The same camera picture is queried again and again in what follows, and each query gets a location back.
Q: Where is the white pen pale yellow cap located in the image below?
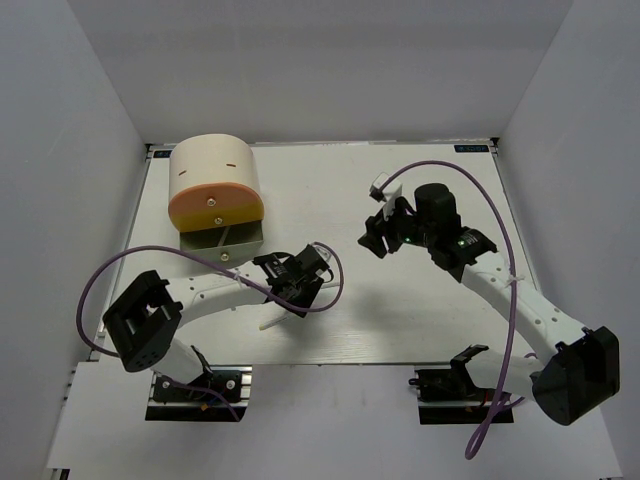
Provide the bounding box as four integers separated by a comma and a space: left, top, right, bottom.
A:
217, 226, 232, 247

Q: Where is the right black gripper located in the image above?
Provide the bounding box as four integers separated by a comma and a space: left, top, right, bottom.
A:
359, 194, 437, 258

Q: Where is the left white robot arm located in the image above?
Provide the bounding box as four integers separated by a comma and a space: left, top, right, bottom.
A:
103, 245, 331, 399

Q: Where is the cream round drawer organizer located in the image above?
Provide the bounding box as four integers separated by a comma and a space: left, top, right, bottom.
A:
169, 134, 262, 201

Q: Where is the yellow organizer drawer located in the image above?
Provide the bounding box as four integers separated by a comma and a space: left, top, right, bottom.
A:
169, 205, 264, 233

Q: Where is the blue logo sticker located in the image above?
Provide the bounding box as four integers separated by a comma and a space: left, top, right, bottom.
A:
153, 149, 172, 158
454, 144, 490, 153

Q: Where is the grey-green organizer bottom drawer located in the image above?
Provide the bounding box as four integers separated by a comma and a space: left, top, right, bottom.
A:
179, 221, 264, 266

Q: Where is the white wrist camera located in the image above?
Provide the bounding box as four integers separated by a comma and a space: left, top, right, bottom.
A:
311, 242, 332, 263
369, 172, 403, 221

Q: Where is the blue logo sticker left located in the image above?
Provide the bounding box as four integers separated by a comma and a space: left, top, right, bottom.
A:
153, 149, 172, 158

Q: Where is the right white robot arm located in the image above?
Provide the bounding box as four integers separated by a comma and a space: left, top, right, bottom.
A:
358, 177, 620, 426

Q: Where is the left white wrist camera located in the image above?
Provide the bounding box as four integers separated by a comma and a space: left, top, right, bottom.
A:
311, 242, 332, 263

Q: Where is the blue logo sticker right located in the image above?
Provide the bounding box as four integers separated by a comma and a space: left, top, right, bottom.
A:
454, 144, 490, 153

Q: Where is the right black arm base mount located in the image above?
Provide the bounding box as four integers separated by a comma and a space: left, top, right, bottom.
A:
408, 345, 495, 426

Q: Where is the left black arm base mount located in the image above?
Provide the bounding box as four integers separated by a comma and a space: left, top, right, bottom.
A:
145, 366, 252, 423

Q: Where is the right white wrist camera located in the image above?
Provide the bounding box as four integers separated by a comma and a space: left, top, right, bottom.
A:
369, 172, 403, 221

